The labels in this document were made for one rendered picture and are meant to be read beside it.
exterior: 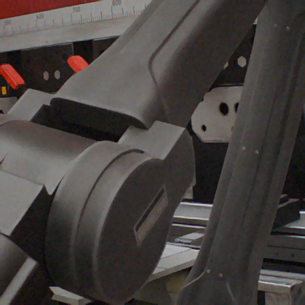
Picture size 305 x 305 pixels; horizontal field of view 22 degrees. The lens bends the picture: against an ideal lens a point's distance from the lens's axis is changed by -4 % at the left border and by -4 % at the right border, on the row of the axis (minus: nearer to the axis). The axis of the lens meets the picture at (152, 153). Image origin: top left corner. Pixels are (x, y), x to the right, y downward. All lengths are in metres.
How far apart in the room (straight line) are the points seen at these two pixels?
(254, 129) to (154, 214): 0.27
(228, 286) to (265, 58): 0.19
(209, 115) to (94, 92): 0.71
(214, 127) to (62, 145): 0.75
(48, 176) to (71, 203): 0.02
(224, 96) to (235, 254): 0.48
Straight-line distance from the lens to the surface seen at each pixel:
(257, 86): 0.66
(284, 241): 1.43
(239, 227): 0.66
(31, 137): 0.40
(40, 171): 0.38
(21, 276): 0.35
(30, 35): 1.43
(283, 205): 1.42
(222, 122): 1.12
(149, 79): 0.43
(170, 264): 1.18
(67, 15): 1.35
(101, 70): 0.44
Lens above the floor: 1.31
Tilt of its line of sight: 7 degrees down
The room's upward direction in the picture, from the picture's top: 5 degrees counter-clockwise
